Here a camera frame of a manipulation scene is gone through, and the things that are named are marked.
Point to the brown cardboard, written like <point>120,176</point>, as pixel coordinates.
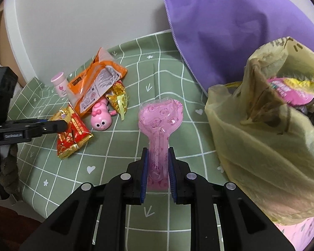
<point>0,39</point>

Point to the purple bag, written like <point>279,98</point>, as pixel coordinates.
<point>225,31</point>

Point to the green checked cloth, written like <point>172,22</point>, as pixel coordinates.
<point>115,146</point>

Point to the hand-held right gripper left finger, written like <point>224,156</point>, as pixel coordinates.
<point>144,175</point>

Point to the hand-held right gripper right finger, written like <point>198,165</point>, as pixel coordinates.
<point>172,175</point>

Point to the pink spoon blister pack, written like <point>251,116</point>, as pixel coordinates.
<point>159,120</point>

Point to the person's left hand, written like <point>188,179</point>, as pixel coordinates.
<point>7,172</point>

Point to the pink and yellow snack packet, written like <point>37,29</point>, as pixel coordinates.
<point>290,90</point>

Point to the pink sheet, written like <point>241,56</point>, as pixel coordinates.
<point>303,230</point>

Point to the red and gold wrapper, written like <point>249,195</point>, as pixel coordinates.
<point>73,138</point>

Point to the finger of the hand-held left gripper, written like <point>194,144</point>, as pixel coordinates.
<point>26,122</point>
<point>55,126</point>

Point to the yellow plastic bag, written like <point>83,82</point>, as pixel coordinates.
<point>256,149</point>

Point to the small pink-capped bottle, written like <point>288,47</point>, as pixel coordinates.
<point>59,85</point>

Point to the orange snack packet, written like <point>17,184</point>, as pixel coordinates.
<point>94,83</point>

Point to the gold candy wrapper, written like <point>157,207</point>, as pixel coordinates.
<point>119,99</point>

